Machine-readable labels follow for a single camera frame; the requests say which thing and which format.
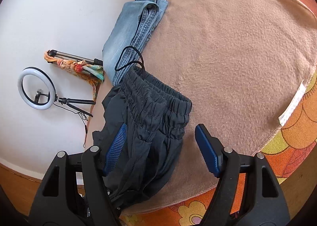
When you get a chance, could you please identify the black pants drawstring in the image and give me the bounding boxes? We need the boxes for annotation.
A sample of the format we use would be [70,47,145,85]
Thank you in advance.
[115,46,145,72]

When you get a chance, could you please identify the dark grey pants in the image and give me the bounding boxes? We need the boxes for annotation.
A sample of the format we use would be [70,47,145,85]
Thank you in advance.
[92,66,192,210]

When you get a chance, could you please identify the peach fleece blanket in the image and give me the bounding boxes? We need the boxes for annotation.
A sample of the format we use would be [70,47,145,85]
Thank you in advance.
[122,0,316,215]

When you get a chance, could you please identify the orange floral bed cover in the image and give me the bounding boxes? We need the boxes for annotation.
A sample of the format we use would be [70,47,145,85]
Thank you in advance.
[120,0,316,225]

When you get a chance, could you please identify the black ring light cable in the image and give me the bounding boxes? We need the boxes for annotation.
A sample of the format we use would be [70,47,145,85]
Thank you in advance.
[59,102,90,148]

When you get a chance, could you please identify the white ring light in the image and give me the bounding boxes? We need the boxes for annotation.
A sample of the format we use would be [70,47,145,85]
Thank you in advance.
[17,67,56,111]

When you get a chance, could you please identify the folded blue jeans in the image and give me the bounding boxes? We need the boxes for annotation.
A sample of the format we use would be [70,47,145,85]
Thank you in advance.
[102,0,169,85]

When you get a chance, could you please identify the black ring light tripod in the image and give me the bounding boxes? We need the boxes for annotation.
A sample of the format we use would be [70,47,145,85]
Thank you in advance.
[34,88,97,118]

